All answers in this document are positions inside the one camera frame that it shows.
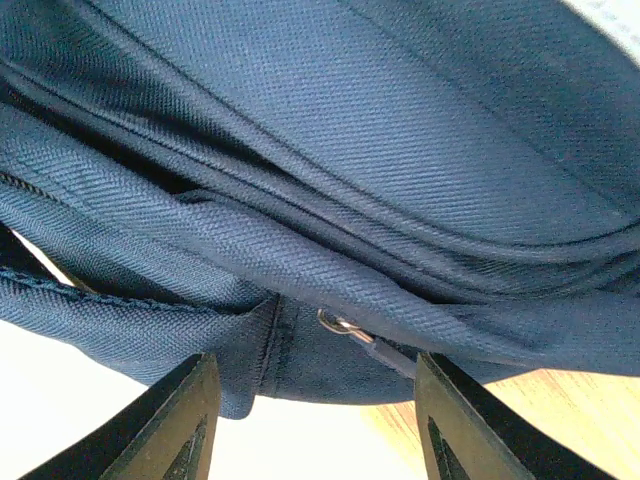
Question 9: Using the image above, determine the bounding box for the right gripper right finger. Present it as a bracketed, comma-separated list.
[415, 354, 611, 480]

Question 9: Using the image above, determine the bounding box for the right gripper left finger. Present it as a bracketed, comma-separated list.
[23, 354, 221, 480]

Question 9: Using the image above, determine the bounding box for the navy blue backpack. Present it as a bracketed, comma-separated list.
[1, 1, 639, 418]

